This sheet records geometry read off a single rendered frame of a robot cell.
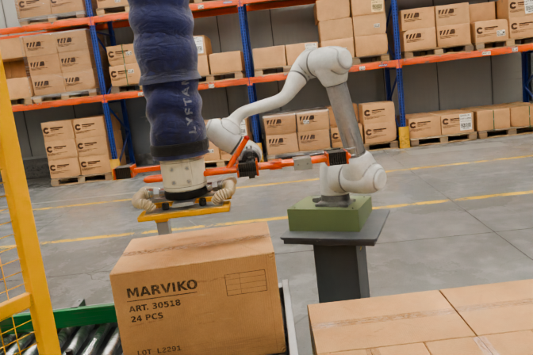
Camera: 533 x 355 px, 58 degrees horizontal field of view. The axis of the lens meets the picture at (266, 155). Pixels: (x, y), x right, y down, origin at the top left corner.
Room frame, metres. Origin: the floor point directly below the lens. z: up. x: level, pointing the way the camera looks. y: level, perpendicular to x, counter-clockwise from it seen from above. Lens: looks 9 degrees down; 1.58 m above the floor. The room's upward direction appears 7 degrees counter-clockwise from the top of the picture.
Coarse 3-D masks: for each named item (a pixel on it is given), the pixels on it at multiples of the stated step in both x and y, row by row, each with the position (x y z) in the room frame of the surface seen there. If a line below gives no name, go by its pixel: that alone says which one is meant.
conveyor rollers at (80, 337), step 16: (0, 336) 2.15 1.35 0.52; (32, 336) 2.10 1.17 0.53; (64, 336) 2.04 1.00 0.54; (80, 336) 2.01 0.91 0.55; (96, 336) 1.98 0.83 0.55; (112, 336) 1.97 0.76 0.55; (0, 352) 1.99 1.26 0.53; (16, 352) 1.96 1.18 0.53; (32, 352) 1.92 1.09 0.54; (64, 352) 1.88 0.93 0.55; (96, 352) 1.91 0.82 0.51; (112, 352) 1.86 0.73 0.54; (288, 352) 1.71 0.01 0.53
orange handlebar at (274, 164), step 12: (312, 156) 1.89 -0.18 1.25; (324, 156) 1.88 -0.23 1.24; (348, 156) 1.85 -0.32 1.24; (144, 168) 2.12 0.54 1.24; (156, 168) 2.12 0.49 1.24; (216, 168) 1.88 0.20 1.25; (228, 168) 1.85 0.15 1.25; (264, 168) 1.84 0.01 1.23; (276, 168) 1.84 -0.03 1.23; (144, 180) 1.84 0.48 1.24; (156, 180) 1.84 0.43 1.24
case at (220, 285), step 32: (256, 224) 2.04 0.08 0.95; (128, 256) 1.83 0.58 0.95; (160, 256) 1.78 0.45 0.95; (192, 256) 1.74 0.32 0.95; (224, 256) 1.70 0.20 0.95; (256, 256) 1.68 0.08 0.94; (128, 288) 1.66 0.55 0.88; (160, 288) 1.67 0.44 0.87; (192, 288) 1.67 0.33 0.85; (224, 288) 1.68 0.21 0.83; (256, 288) 1.68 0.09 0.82; (128, 320) 1.66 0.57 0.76; (160, 320) 1.66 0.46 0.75; (192, 320) 1.67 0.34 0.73; (224, 320) 1.68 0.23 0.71; (256, 320) 1.68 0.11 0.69; (128, 352) 1.66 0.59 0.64; (160, 352) 1.66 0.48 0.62; (192, 352) 1.67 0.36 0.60; (224, 352) 1.67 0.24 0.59; (256, 352) 1.68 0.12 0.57
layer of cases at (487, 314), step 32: (448, 288) 2.05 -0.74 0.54; (480, 288) 2.01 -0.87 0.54; (512, 288) 1.98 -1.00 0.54; (320, 320) 1.90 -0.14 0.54; (352, 320) 1.87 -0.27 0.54; (384, 320) 1.84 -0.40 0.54; (416, 320) 1.81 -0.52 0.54; (448, 320) 1.78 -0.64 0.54; (480, 320) 1.75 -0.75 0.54; (512, 320) 1.73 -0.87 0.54; (320, 352) 1.67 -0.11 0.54; (352, 352) 1.64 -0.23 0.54; (384, 352) 1.62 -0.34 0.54; (416, 352) 1.60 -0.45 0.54; (448, 352) 1.57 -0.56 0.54; (480, 352) 1.55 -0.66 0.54; (512, 352) 1.53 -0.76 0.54
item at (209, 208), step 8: (200, 200) 1.76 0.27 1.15; (160, 208) 1.79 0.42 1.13; (168, 208) 1.76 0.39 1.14; (176, 208) 1.76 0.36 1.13; (184, 208) 1.75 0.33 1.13; (192, 208) 1.74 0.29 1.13; (200, 208) 1.74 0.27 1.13; (208, 208) 1.73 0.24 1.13; (216, 208) 1.73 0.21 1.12; (224, 208) 1.72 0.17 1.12; (144, 216) 1.72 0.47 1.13; (152, 216) 1.72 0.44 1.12; (160, 216) 1.72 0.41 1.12; (168, 216) 1.72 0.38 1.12; (176, 216) 1.72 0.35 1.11; (184, 216) 1.72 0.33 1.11
